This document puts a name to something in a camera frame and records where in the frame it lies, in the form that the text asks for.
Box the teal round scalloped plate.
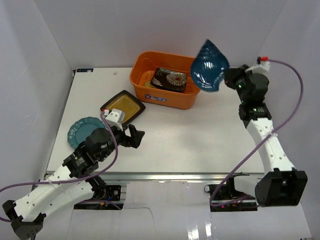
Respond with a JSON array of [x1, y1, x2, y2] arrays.
[[67, 116, 106, 150]]

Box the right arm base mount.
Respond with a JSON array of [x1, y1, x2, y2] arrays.
[[210, 177, 258, 213]]

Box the orange plastic bin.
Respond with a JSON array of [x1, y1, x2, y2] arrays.
[[129, 51, 200, 110]]

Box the black floral square plate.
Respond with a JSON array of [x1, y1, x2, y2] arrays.
[[150, 67, 188, 93]]

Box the blue leaf-shaped plate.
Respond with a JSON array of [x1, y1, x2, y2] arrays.
[[190, 39, 230, 93]]

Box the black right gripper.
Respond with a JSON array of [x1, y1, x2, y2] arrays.
[[223, 65, 254, 104]]

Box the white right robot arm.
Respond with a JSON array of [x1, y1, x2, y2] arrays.
[[224, 61, 308, 207]]

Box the small yellow square dish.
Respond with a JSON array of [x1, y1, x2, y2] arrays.
[[144, 80, 152, 88]]

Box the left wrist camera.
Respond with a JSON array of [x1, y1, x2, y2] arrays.
[[102, 108, 125, 131]]

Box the amber square plate black rim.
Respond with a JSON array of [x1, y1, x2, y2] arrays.
[[100, 90, 146, 125]]

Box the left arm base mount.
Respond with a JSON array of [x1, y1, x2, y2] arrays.
[[74, 176, 123, 210]]

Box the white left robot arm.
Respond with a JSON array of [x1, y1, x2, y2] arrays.
[[2, 124, 145, 240]]

